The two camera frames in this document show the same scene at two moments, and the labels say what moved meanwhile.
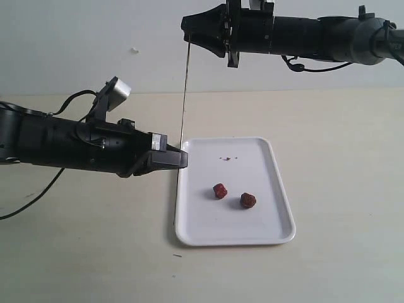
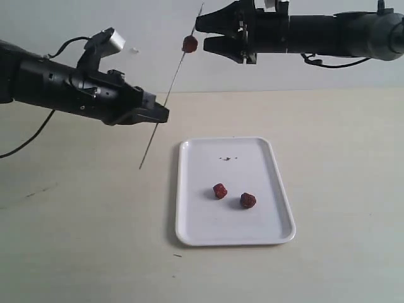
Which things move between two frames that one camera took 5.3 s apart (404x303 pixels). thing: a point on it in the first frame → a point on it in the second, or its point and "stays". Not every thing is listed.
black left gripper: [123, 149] → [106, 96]
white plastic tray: [231, 194] stays
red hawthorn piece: [248, 201] stays
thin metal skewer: [182, 122] → [172, 83]
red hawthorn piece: [220, 190] stays
